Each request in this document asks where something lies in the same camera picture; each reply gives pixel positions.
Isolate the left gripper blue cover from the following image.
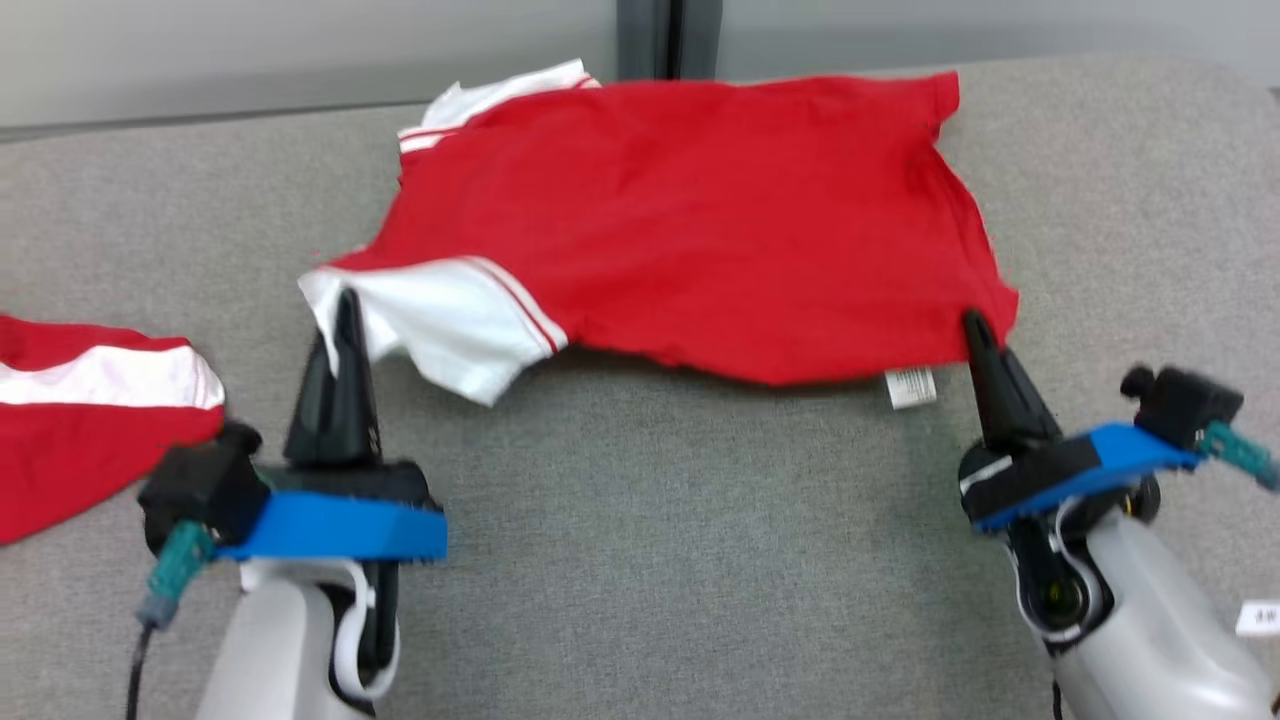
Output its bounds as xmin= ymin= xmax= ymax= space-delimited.
xmin=215 ymin=288 xmax=448 ymax=691

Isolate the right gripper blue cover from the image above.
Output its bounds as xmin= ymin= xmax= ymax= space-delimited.
xmin=958 ymin=310 xmax=1201 ymax=536

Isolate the red shorts white stripe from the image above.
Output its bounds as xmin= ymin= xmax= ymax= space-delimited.
xmin=0 ymin=315 xmax=227 ymax=546

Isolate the red white jersey shirt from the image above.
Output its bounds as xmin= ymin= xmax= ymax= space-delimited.
xmin=298 ymin=58 xmax=1021 ymax=411

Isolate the left camera cable teal plug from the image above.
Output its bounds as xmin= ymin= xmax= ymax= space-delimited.
xmin=125 ymin=520 xmax=216 ymax=720

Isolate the camera cable teal plug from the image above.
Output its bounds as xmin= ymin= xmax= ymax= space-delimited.
xmin=1200 ymin=420 xmax=1280 ymax=491
xmin=125 ymin=520 xmax=216 ymax=720

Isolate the right camera cable teal plug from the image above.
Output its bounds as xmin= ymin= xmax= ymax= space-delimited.
xmin=1200 ymin=420 xmax=1280 ymax=491

